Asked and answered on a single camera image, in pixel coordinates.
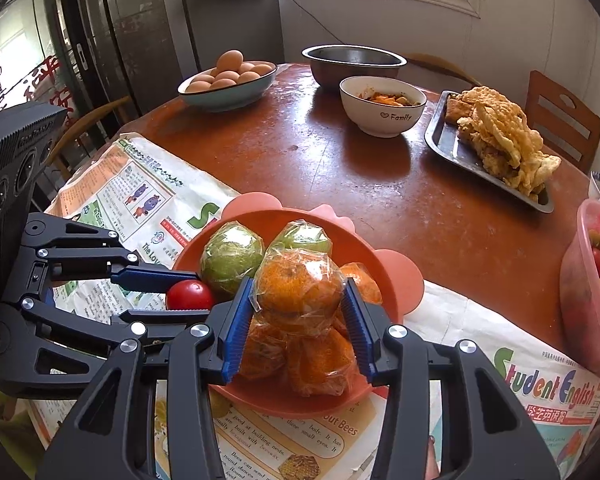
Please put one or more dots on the wooden chair with slatted back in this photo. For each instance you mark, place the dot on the wooden chair with slatted back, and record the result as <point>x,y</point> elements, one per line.
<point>562,120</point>

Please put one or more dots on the pink plastic basin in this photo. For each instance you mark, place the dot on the pink plastic basin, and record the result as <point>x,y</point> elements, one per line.
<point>577,300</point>

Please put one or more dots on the wooden chair with curved back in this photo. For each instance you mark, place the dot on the wooden chair with curved back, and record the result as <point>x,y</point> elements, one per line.
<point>445,70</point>
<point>90,130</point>

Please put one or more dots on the glass door with red lettering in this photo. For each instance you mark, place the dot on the glass door with red lettering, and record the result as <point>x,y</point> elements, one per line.
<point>20,60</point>

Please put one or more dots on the stainless steel bowl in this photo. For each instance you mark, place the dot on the stainless steel bowl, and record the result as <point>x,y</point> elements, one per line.
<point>352,67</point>

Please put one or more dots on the orange bear-eared plate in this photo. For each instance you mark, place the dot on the orange bear-eared plate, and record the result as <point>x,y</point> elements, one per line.
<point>380,275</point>

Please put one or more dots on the pile of brown eggs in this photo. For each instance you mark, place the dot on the pile of brown eggs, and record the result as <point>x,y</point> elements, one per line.
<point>227,72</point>

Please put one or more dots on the cooked food in bowl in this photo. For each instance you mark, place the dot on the cooked food in bowl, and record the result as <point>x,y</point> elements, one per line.
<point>385,97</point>

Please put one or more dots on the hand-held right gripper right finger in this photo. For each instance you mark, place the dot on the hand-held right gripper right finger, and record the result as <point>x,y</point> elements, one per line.
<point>355,330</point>

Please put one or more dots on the grey refrigerator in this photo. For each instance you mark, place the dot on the grey refrigerator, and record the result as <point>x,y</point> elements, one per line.
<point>125,35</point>

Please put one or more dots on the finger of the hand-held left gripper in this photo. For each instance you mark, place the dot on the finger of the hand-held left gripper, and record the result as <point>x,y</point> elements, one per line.
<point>150,280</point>
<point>160,316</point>

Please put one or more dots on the light blue bowl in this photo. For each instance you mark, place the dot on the light blue bowl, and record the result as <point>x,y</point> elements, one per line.
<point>230,97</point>

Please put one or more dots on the red tomato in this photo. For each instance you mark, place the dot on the red tomato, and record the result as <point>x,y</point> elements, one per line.
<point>190,296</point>

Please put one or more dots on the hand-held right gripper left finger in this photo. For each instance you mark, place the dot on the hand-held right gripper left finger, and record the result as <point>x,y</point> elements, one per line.
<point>237,330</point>

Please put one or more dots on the plastic-wrapped green citrus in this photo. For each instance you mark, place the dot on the plastic-wrapped green citrus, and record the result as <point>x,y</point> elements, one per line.
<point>230,260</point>
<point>305,237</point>

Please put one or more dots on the plastic-wrapped orange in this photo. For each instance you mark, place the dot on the plastic-wrapped orange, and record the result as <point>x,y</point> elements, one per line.
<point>300,290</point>
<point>365,282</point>
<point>262,355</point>
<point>325,367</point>

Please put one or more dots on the dark metal tray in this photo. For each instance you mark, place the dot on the dark metal tray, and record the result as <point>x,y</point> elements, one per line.
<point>447,140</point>

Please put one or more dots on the white ceramic bowl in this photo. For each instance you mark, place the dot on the white ceramic bowl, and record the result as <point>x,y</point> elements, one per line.
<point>382,115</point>

